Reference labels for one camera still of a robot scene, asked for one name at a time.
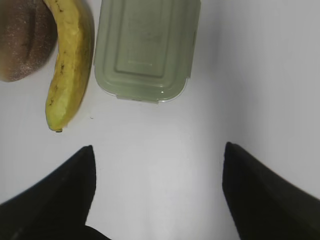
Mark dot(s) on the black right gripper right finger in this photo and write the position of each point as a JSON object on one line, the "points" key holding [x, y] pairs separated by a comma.
{"points": [[263, 205]]}

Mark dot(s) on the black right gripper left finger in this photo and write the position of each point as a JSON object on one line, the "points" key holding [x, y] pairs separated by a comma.
{"points": [[57, 207]]}

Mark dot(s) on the brown green mango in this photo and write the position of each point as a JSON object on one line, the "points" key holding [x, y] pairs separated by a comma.
{"points": [[28, 35]]}

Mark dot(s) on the green lid glass container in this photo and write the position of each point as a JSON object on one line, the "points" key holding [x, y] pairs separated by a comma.
{"points": [[144, 48]]}

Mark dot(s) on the yellow banana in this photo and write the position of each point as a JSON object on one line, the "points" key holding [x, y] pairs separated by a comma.
{"points": [[75, 39]]}

